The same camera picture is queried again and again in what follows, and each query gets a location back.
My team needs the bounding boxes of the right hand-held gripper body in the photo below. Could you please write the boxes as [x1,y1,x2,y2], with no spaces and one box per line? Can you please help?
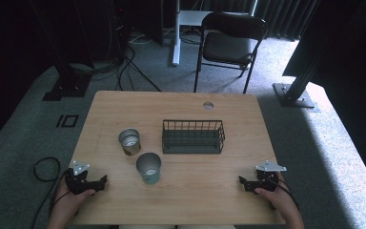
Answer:
[254,159,288,193]

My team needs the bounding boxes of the bundle of black floor cables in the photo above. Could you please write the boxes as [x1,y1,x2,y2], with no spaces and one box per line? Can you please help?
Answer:
[70,28,162,94]

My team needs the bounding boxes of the silver metal cup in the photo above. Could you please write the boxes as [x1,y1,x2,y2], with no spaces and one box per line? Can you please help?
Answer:
[117,127,142,156]

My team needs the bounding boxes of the teal metal cup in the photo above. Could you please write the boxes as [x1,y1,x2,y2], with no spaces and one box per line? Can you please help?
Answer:
[135,152,163,186]

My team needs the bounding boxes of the black looped floor cable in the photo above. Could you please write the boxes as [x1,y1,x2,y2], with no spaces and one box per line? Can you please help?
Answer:
[30,156,65,229]

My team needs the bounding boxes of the dark curtain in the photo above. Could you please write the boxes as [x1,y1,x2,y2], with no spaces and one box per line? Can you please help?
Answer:
[203,0,319,42]

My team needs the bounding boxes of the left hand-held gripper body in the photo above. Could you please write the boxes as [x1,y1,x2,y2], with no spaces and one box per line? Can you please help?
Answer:
[64,159,93,196]

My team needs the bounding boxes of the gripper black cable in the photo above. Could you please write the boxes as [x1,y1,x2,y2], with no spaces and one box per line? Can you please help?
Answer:
[48,170,79,218]
[265,177,300,212]

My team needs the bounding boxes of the black metal stand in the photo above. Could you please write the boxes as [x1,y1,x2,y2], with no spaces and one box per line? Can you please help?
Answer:
[28,0,93,102]
[272,0,335,110]

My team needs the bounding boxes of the person's left hand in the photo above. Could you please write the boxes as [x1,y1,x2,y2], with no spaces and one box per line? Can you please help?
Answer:
[52,179,96,221]

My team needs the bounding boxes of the person's right hand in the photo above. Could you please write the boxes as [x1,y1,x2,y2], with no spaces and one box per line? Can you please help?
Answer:
[254,171,296,219]

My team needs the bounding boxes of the black folding chair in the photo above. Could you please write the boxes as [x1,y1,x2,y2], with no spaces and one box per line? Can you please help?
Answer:
[193,11,269,94]

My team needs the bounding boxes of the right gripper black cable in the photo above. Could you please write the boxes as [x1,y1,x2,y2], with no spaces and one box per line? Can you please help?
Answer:
[265,177,300,212]

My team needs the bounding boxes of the black wire basket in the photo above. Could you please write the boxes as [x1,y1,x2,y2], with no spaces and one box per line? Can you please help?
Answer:
[161,118,226,156]

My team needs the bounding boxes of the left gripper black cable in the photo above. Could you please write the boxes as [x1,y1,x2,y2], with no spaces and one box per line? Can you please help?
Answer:
[48,170,79,218]

